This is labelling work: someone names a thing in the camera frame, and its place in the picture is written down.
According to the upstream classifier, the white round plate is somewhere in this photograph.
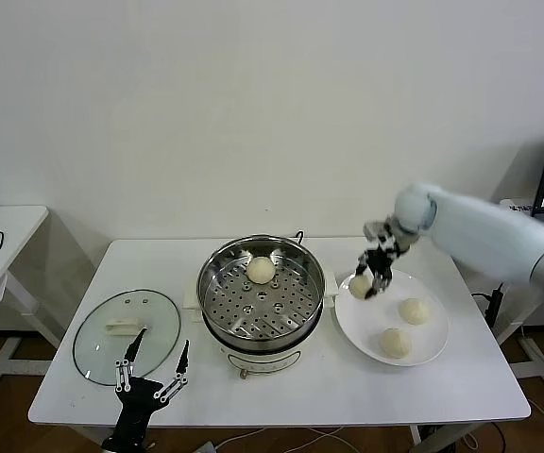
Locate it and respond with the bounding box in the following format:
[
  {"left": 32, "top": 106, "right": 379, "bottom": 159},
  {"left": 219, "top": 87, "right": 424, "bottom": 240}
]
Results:
[{"left": 334, "top": 268, "right": 450, "bottom": 367}]

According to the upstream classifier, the stainless steel steamer pot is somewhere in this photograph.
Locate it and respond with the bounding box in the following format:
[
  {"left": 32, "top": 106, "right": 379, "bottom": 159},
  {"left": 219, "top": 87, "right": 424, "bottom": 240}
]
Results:
[{"left": 184, "top": 267, "right": 340, "bottom": 381}]

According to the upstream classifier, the stainless steel steamer basket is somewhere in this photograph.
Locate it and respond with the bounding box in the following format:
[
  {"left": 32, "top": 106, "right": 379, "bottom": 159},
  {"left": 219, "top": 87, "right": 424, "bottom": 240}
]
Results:
[{"left": 197, "top": 234, "right": 328, "bottom": 353}]

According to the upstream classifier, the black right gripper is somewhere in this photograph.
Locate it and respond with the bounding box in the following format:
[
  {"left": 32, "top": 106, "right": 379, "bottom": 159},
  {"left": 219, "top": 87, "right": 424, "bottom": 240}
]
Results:
[{"left": 354, "top": 227, "right": 409, "bottom": 298}]

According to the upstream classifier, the glass pot lid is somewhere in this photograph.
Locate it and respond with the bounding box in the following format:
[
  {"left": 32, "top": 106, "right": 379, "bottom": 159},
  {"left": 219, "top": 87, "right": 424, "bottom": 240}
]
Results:
[{"left": 73, "top": 288, "right": 182, "bottom": 387}]

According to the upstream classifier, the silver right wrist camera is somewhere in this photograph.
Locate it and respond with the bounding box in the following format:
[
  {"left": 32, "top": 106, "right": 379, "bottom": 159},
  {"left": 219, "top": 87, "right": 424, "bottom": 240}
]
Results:
[{"left": 363, "top": 219, "right": 389, "bottom": 243}]

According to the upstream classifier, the white side desk with laptop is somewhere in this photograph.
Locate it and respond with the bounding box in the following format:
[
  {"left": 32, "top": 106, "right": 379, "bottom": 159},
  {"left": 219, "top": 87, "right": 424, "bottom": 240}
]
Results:
[{"left": 496, "top": 198, "right": 544, "bottom": 405}]

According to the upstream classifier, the white steamed baozi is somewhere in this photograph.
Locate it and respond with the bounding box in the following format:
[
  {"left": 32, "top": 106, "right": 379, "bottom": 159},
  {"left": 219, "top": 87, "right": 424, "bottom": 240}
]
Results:
[
  {"left": 246, "top": 256, "right": 276, "bottom": 285},
  {"left": 398, "top": 296, "right": 432, "bottom": 327},
  {"left": 378, "top": 327, "right": 413, "bottom": 361},
  {"left": 348, "top": 276, "right": 375, "bottom": 301}
]

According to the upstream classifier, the white side desk with cable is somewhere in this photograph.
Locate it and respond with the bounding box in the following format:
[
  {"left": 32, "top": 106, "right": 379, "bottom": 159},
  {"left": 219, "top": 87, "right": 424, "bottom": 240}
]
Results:
[{"left": 0, "top": 205, "right": 65, "bottom": 402}]

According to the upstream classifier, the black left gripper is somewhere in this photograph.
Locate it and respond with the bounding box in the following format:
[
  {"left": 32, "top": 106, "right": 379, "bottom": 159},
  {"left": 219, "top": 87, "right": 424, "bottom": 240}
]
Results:
[{"left": 112, "top": 327, "right": 191, "bottom": 439}]

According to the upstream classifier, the black power adapter with cable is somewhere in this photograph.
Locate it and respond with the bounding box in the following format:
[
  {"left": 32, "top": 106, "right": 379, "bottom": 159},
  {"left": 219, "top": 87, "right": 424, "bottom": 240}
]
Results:
[{"left": 471, "top": 281, "right": 509, "bottom": 327}]

